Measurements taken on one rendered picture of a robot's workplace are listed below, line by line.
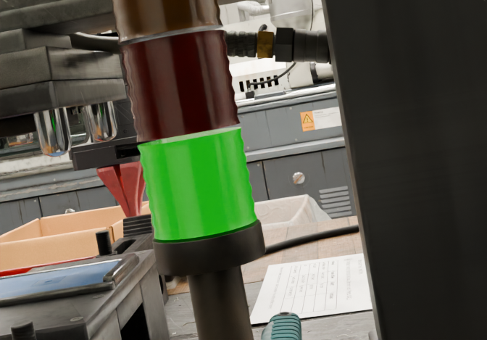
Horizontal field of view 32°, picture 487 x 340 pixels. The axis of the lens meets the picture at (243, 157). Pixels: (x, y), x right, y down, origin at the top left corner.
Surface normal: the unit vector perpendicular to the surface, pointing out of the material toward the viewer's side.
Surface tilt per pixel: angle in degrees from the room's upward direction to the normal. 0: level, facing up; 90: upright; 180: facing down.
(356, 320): 0
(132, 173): 111
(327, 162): 90
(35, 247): 88
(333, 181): 90
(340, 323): 0
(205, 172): 104
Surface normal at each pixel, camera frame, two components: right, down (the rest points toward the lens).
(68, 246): -0.15, 0.07
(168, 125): -0.22, 0.36
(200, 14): 0.70, 0.18
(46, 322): -0.18, -0.98
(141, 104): -0.73, -0.06
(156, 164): -0.55, 0.40
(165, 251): -0.70, 0.18
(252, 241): 0.80, -0.09
